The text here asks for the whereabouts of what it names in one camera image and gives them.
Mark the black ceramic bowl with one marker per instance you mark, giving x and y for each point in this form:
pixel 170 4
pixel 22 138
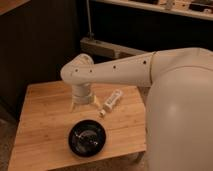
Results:
pixel 87 138

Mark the wooden shelf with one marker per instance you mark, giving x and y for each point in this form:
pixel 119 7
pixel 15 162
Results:
pixel 199 9

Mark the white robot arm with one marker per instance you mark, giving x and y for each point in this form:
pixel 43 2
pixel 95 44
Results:
pixel 179 106

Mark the white plastic bottle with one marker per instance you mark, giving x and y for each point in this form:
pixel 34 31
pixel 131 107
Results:
pixel 111 102

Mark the wooden table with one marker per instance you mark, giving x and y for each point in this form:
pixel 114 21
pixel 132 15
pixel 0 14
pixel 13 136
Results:
pixel 41 142

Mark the grey metal beam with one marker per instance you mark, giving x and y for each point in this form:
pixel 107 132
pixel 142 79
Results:
pixel 105 49

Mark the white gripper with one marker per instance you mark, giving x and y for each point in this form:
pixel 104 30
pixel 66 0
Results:
pixel 82 94

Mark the metal pole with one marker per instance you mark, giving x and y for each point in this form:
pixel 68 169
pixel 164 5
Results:
pixel 90 32

